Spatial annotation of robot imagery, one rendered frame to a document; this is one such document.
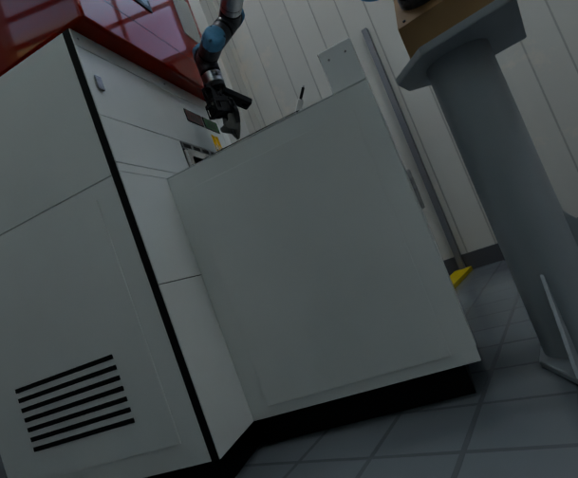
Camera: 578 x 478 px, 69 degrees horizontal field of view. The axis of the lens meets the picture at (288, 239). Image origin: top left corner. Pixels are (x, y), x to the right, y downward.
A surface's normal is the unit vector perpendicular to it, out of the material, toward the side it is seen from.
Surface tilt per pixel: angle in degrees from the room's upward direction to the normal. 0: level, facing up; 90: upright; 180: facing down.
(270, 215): 90
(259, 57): 90
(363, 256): 90
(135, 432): 90
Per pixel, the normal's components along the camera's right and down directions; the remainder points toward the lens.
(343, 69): -0.31, 0.04
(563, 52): -0.54, 0.14
